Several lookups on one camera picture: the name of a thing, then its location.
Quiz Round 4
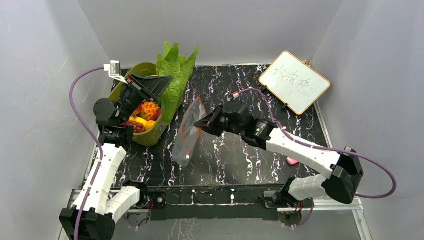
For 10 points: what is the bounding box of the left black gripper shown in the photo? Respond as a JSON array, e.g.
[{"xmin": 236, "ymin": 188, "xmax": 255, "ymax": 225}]
[{"xmin": 118, "ymin": 73, "xmax": 173, "ymax": 125}]

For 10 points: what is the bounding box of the green lettuce leaf toy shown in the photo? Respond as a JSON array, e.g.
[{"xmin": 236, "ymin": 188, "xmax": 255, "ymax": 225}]
[{"xmin": 156, "ymin": 41, "xmax": 199, "ymax": 124}]

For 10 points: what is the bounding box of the clear zip top bag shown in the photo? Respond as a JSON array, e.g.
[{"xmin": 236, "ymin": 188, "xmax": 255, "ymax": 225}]
[{"xmin": 171, "ymin": 97, "xmax": 207, "ymax": 168}]

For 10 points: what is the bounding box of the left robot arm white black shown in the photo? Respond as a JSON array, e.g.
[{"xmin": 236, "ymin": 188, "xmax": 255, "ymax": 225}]
[{"xmin": 59, "ymin": 74, "xmax": 173, "ymax": 240}]

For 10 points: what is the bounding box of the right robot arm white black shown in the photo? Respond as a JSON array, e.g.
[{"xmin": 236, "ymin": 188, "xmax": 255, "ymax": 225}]
[{"xmin": 194, "ymin": 99, "xmax": 364, "ymax": 208}]

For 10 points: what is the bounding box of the orange pineapple toy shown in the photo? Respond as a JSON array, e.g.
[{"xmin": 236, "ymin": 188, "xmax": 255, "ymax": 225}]
[{"xmin": 139, "ymin": 101, "xmax": 160, "ymax": 121}]

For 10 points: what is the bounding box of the yellow banana toy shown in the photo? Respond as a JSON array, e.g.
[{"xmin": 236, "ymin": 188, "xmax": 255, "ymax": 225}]
[{"xmin": 128, "ymin": 115, "xmax": 148, "ymax": 125}]

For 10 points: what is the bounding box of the orange fruit toy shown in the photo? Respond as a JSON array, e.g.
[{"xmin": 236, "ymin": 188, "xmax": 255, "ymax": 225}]
[{"xmin": 144, "ymin": 120, "xmax": 156, "ymax": 131}]

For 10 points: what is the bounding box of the red grapes toy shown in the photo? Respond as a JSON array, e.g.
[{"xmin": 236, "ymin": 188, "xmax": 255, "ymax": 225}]
[{"xmin": 123, "ymin": 121, "xmax": 146, "ymax": 133}]

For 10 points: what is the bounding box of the olive green plastic bin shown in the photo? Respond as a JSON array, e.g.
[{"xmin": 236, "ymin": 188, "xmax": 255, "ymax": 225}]
[{"xmin": 108, "ymin": 62, "xmax": 184, "ymax": 147}]

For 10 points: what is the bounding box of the pink eraser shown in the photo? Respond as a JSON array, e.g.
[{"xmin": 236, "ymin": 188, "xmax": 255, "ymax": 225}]
[{"xmin": 286, "ymin": 157, "xmax": 299, "ymax": 166}]

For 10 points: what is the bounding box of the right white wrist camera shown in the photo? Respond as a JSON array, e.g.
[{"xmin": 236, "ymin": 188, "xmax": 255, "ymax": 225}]
[{"xmin": 226, "ymin": 91, "xmax": 240, "ymax": 102}]

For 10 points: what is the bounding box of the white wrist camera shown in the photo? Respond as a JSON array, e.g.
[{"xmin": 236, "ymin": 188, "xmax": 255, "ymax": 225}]
[
  {"xmin": 103, "ymin": 60, "xmax": 128, "ymax": 84},
  {"xmin": 226, "ymin": 91, "xmax": 240, "ymax": 102}
]

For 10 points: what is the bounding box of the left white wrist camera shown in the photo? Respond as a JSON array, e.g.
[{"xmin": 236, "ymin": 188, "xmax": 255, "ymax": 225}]
[{"xmin": 103, "ymin": 60, "xmax": 128, "ymax": 84}]

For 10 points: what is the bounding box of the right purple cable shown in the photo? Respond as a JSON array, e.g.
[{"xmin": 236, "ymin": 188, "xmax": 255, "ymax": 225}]
[{"xmin": 236, "ymin": 88, "xmax": 398, "ymax": 200}]

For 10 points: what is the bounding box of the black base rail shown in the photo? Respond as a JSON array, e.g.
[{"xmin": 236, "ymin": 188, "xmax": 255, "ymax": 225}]
[{"xmin": 67, "ymin": 183, "xmax": 335, "ymax": 222}]

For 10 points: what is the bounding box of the small whiteboard wooden frame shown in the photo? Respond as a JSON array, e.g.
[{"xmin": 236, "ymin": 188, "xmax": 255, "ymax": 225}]
[{"xmin": 258, "ymin": 50, "xmax": 331, "ymax": 115}]

